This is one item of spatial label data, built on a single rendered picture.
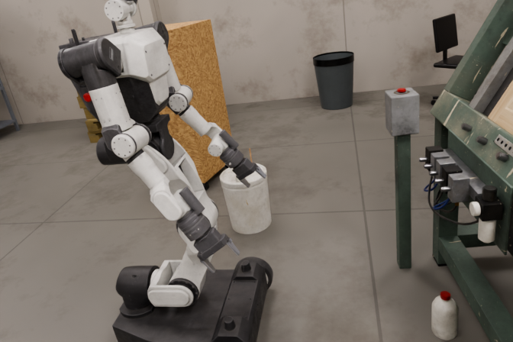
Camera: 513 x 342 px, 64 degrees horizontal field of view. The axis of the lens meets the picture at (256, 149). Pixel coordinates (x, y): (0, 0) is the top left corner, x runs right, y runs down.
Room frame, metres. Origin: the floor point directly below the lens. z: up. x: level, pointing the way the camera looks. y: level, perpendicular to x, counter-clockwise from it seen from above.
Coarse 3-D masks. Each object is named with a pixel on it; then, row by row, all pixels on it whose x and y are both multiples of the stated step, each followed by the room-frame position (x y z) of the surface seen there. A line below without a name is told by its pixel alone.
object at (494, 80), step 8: (512, 40) 1.48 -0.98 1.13; (512, 48) 1.46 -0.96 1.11; (504, 56) 1.48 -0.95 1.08; (512, 56) 1.45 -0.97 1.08; (496, 64) 1.50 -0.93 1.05; (504, 64) 1.46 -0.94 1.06; (512, 64) 1.45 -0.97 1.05; (496, 72) 1.47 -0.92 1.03; (504, 72) 1.46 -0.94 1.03; (488, 80) 1.49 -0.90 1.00; (496, 80) 1.46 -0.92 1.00; (504, 80) 1.46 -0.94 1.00; (480, 88) 1.51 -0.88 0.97; (488, 88) 1.46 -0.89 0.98; (496, 88) 1.46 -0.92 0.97; (480, 96) 1.47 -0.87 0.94; (488, 96) 1.46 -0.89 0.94; (472, 104) 1.50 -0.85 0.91; (480, 104) 1.47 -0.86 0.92; (488, 104) 1.46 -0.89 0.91
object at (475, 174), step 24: (456, 144) 1.44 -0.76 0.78; (432, 168) 1.41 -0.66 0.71; (456, 168) 1.28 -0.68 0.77; (480, 168) 1.23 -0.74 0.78; (456, 192) 1.20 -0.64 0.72; (480, 192) 1.14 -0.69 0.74; (504, 192) 1.07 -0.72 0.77; (480, 216) 1.07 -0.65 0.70; (504, 216) 1.05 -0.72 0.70; (504, 240) 1.04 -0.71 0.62
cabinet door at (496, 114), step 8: (512, 80) 1.38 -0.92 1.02; (512, 88) 1.36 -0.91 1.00; (504, 96) 1.37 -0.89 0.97; (512, 96) 1.33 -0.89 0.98; (496, 104) 1.39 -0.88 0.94; (504, 104) 1.35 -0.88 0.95; (512, 104) 1.31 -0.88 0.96; (496, 112) 1.36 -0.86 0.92; (504, 112) 1.32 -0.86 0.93; (512, 112) 1.28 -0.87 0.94; (496, 120) 1.33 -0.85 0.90; (504, 120) 1.30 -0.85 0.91; (512, 120) 1.26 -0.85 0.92; (504, 128) 1.27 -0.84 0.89; (512, 128) 1.23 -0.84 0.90
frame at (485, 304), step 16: (448, 208) 1.68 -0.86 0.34; (512, 208) 1.48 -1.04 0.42; (448, 224) 1.68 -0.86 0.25; (512, 224) 1.46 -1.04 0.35; (448, 240) 1.64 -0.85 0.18; (464, 240) 1.67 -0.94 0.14; (480, 240) 1.66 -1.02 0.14; (512, 240) 1.45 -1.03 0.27; (448, 256) 1.55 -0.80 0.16; (464, 256) 1.51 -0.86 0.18; (464, 272) 1.42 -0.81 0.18; (480, 272) 1.40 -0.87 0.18; (464, 288) 1.36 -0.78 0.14; (480, 288) 1.31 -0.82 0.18; (480, 304) 1.23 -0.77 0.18; (496, 304) 1.22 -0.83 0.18; (480, 320) 1.21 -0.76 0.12; (496, 320) 1.14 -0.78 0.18; (512, 320) 1.13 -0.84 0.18; (496, 336) 1.08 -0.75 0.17; (512, 336) 1.06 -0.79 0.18
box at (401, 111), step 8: (408, 88) 1.78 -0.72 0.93; (392, 96) 1.69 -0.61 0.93; (400, 96) 1.68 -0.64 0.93; (408, 96) 1.67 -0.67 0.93; (416, 96) 1.67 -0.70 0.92; (392, 104) 1.68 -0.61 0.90; (400, 104) 1.68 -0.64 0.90; (408, 104) 1.67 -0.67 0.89; (416, 104) 1.67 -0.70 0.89; (392, 112) 1.68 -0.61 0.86; (400, 112) 1.68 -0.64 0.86; (408, 112) 1.67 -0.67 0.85; (416, 112) 1.67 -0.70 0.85; (392, 120) 1.68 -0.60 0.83; (400, 120) 1.68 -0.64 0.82; (408, 120) 1.67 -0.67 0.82; (416, 120) 1.67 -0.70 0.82; (392, 128) 1.68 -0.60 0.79; (400, 128) 1.68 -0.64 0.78; (408, 128) 1.67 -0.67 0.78; (416, 128) 1.67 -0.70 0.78; (392, 136) 1.68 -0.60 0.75
